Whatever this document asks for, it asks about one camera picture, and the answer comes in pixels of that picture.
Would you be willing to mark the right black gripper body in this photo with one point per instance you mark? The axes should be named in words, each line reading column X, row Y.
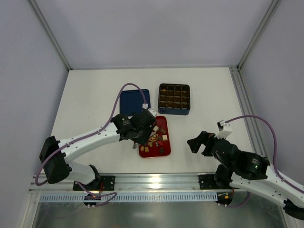
column 206, row 144

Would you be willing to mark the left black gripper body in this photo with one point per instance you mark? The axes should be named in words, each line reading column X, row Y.
column 144, row 131

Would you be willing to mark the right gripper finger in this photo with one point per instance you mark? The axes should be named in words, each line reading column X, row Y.
column 205, row 134
column 195, row 143

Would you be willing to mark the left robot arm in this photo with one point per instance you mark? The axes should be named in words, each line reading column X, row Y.
column 57, row 157

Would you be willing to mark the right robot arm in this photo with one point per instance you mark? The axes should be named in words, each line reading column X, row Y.
column 250, row 172

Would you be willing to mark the white square chocolate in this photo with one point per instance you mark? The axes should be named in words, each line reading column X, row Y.
column 164, row 137

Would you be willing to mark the blue chocolate tin box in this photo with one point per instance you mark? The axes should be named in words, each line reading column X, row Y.
column 176, row 101

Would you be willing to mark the blue tin lid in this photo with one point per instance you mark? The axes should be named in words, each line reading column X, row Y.
column 130, row 102

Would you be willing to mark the red lacquer tray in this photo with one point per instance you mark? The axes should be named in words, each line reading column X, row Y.
column 161, row 150

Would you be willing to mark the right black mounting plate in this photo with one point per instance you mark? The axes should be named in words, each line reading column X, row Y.
column 209, row 181

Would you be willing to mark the black mounting plate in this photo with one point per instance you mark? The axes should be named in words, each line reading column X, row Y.
column 209, row 181
column 103, row 183

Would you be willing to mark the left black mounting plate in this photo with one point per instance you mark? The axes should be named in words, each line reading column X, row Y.
column 103, row 183

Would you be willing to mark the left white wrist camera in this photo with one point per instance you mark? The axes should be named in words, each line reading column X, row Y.
column 152, row 111

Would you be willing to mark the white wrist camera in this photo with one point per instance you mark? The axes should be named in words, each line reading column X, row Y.
column 152, row 111
column 224, row 130

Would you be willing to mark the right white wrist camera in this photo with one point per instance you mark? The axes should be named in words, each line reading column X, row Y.
column 224, row 130

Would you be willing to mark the right aluminium side rail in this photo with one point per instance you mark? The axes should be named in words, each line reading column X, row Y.
column 246, row 108

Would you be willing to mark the slotted cable duct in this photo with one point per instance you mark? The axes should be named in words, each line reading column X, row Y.
column 136, row 197

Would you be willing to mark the aluminium front rail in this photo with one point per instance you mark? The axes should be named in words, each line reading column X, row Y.
column 154, row 182

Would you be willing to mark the right aluminium corner post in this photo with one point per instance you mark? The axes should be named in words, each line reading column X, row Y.
column 270, row 11

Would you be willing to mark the aluminium corner post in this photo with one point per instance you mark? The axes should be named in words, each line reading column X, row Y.
column 47, row 29
column 270, row 11

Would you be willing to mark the left aluminium corner post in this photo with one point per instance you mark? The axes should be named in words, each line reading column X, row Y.
column 47, row 29

